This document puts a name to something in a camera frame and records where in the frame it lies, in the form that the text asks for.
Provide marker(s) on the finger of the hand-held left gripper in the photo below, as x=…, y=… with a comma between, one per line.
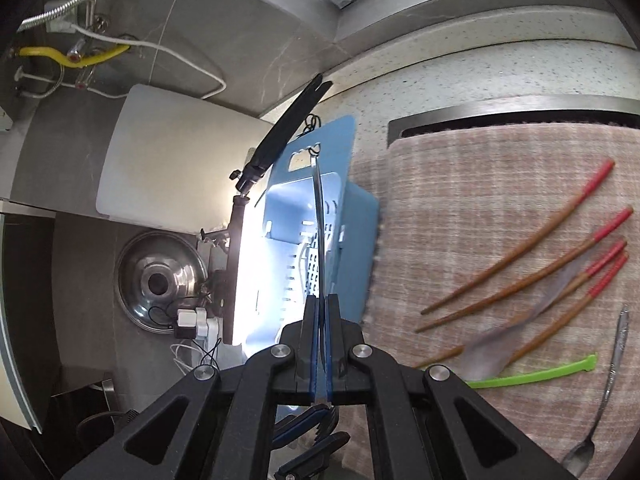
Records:
x=310, y=455
x=300, y=422

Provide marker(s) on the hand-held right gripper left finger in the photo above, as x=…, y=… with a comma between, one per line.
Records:
x=312, y=350

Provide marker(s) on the checked beige cloth mat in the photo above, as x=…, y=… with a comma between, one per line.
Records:
x=475, y=200

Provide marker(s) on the metal spoon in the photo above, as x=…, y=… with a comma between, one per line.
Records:
x=577, y=460

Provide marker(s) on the white cutting board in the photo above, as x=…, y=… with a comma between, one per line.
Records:
x=175, y=160

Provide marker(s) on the steel pot lid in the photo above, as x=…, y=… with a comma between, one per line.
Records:
x=150, y=260

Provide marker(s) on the metal fork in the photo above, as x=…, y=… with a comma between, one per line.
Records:
x=318, y=220

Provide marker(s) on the white charger plug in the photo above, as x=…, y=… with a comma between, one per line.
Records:
x=197, y=320

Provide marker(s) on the red wooden chopstick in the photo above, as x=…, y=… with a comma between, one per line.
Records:
x=606, y=257
x=598, y=178
x=614, y=222
x=610, y=275

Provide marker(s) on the stainless steel sink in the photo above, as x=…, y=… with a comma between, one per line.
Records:
x=500, y=110

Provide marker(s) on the white wall socket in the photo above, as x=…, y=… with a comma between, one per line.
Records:
x=70, y=20

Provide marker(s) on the green plastic spoon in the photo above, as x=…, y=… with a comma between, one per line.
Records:
x=550, y=374

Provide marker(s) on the blue plastic basket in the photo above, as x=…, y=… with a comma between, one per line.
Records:
x=350, y=240

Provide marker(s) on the translucent plastic spoon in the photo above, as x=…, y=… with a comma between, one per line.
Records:
x=487, y=355

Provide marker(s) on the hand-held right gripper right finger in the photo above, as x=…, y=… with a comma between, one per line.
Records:
x=329, y=350

